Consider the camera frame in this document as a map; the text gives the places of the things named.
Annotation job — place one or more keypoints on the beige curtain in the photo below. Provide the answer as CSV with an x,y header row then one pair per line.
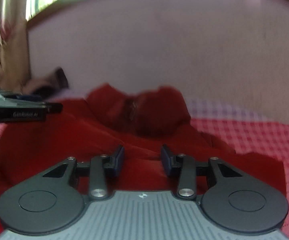
x,y
14,55

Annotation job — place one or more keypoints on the red puffer jacket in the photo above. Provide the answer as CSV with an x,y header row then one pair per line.
x,y
108,118

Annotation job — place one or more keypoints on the pink checked bed sheet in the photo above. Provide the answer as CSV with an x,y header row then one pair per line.
x,y
245,133

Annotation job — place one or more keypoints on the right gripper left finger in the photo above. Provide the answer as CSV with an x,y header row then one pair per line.
x,y
57,197

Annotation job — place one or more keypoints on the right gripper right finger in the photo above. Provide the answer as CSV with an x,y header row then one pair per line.
x,y
228,197

